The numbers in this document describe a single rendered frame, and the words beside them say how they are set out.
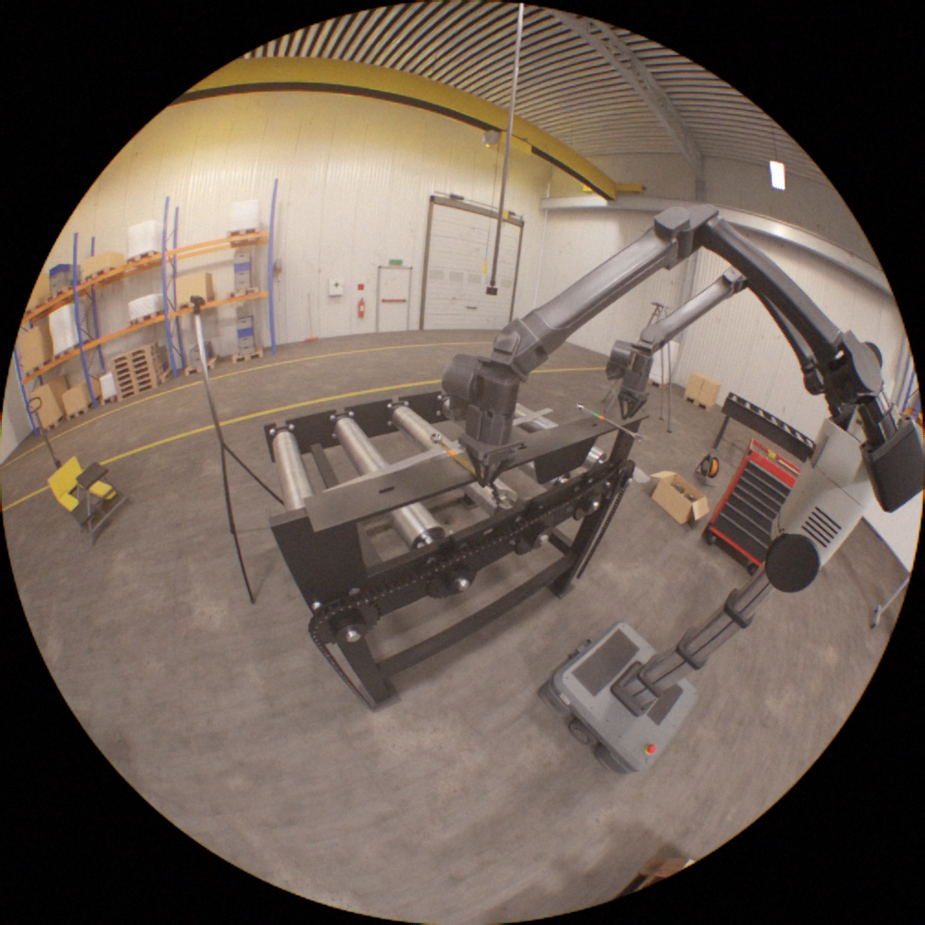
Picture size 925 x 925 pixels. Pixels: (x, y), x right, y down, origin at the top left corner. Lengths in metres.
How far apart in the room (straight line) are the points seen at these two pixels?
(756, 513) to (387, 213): 10.53
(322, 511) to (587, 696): 1.23
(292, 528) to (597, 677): 1.29
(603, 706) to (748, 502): 1.96
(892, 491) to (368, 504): 0.89
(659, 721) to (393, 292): 10.42
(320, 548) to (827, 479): 1.02
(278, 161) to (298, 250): 2.96
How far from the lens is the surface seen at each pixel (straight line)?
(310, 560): 0.60
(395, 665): 1.23
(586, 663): 1.45
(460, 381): 0.49
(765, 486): 2.74
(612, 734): 1.42
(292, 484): 1.04
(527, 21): 8.82
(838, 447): 0.78
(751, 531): 2.88
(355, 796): 1.53
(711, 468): 4.01
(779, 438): 5.74
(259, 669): 1.76
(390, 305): 10.16
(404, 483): 0.55
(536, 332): 0.47
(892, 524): 5.00
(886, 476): 0.65
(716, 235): 0.63
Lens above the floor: 1.49
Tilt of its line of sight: 32 degrees down
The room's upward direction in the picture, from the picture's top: 6 degrees clockwise
